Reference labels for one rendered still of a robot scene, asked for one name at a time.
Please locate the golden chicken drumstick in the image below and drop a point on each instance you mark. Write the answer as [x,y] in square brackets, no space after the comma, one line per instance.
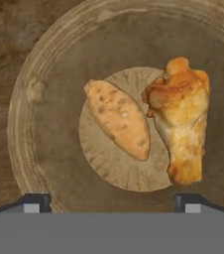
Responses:
[181,115]

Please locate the orange speckled potato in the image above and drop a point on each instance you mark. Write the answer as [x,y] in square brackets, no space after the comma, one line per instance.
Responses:
[120,117]

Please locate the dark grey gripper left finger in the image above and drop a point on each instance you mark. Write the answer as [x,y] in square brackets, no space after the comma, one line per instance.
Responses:
[34,200]

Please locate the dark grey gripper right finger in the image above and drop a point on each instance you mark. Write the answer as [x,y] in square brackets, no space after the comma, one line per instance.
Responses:
[187,199]

